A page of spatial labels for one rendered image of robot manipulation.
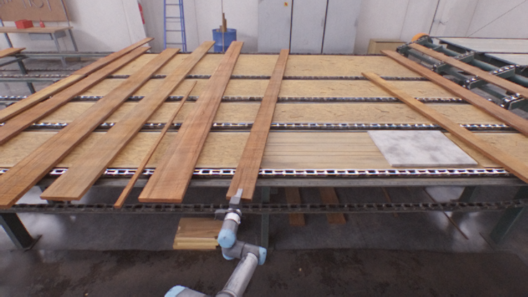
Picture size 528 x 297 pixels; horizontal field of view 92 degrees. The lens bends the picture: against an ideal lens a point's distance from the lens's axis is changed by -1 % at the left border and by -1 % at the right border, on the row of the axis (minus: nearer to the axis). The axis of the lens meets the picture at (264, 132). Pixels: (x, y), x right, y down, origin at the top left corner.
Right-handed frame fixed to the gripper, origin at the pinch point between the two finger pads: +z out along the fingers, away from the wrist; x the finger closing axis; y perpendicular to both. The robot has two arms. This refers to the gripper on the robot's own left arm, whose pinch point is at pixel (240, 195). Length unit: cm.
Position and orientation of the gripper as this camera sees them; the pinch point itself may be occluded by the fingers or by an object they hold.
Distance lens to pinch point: 149.9
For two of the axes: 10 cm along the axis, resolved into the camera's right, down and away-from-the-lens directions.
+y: 9.9, 0.8, -1.1
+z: 1.4, -4.9, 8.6
